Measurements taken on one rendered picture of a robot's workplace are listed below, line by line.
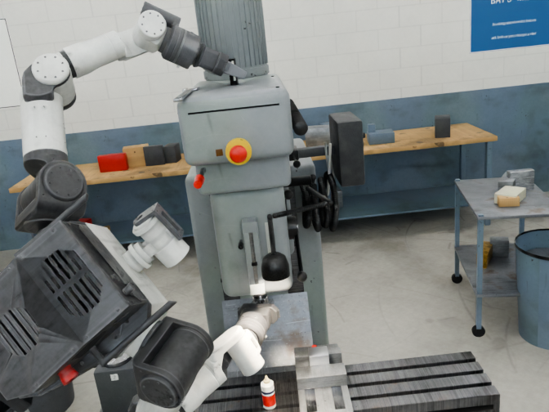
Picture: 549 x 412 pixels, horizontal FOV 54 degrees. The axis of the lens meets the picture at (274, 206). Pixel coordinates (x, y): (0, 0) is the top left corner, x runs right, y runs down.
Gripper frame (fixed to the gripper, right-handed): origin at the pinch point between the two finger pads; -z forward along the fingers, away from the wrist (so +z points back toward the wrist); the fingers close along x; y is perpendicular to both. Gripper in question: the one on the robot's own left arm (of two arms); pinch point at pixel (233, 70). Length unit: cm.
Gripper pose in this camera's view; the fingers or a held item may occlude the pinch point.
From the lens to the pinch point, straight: 146.0
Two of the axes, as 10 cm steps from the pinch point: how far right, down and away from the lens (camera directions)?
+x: 2.7, 2.7, -9.2
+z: -8.8, -3.2, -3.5
